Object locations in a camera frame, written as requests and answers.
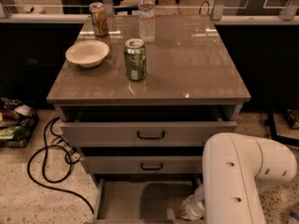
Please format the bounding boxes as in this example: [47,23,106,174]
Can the white bowl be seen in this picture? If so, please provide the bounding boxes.
[65,40,109,68]

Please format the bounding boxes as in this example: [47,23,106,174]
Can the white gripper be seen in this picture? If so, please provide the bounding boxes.
[179,194,205,220]

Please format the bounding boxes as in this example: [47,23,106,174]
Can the black stand base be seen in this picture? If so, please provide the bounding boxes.
[264,109,299,148]

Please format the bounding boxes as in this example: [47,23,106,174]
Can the clear plastic water bottle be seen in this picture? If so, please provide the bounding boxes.
[138,0,155,43]

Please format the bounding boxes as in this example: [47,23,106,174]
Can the black floor cable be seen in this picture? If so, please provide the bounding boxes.
[26,116,96,216]

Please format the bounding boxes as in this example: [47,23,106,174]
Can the green soda can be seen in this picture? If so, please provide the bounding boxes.
[124,38,147,81]

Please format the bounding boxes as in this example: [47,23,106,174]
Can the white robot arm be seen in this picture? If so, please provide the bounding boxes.
[179,133,297,224]

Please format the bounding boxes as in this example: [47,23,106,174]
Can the gold soda can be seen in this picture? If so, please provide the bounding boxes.
[90,2,108,36]

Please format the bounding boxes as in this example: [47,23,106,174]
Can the grey drawer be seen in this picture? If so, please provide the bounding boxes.
[81,156,202,175]
[91,180,206,224]
[61,121,236,147]

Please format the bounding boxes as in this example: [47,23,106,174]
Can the grey drawer cabinet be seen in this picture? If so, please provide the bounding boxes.
[46,14,251,185]

